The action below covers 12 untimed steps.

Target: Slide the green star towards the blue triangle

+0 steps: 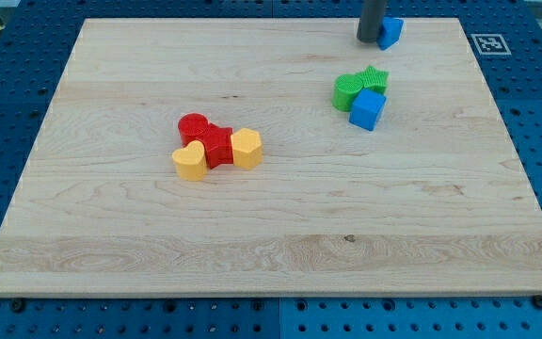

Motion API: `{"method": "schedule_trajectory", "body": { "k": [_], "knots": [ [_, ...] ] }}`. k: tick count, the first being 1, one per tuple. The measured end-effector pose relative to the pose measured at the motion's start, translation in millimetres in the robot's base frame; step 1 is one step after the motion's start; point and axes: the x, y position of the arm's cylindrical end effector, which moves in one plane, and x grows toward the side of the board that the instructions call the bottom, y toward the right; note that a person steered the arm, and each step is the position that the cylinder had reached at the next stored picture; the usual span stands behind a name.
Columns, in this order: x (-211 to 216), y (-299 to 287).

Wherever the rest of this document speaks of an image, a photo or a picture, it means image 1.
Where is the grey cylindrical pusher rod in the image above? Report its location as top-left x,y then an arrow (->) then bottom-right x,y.
357,0 -> 388,43

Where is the blue triangle block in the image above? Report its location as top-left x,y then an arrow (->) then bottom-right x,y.
377,17 -> 404,50

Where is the green star block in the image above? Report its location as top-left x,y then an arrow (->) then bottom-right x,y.
356,66 -> 390,94

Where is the red star block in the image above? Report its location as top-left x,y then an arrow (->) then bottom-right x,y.
200,123 -> 233,169

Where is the green cylinder block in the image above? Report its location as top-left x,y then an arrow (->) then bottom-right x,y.
332,74 -> 363,112

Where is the blue cube block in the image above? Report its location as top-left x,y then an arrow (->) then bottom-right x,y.
348,89 -> 387,131

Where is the white fiducial marker tag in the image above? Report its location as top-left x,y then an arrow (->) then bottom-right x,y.
471,33 -> 511,56

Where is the yellow hexagon block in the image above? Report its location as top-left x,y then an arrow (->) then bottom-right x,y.
231,128 -> 263,170

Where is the light wooden board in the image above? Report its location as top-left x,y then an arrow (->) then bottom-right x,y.
0,18 -> 542,299

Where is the red cylinder block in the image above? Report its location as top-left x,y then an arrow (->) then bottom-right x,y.
178,112 -> 209,146

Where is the yellow heart block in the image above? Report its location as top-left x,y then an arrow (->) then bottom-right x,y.
171,140 -> 207,181

